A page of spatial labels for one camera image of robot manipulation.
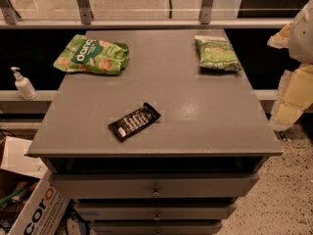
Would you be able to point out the white cardboard box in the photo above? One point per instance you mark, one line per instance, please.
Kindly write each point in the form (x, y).
(30, 205)

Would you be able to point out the black rxbar chocolate bar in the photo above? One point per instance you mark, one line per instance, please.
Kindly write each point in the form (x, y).
(134, 122)

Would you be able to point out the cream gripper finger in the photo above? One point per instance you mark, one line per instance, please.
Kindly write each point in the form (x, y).
(281, 39)
(294, 96)

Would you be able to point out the top drawer knob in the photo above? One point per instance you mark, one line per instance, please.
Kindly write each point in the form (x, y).
(156, 192)

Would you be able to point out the green jalapeno chip bag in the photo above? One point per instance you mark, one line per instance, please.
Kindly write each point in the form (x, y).
(217, 53)

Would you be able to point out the white pump sanitizer bottle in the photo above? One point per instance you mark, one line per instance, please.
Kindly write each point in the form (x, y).
(24, 85)

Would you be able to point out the grey drawer cabinet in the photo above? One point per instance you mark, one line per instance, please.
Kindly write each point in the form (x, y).
(164, 148)

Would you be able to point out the green dang snack bag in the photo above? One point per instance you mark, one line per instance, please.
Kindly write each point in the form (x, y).
(94, 56)

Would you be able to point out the drawer knob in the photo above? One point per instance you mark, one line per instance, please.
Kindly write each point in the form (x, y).
(157, 217)
(156, 192)

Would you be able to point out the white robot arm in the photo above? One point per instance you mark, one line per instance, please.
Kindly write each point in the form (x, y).
(301, 38)

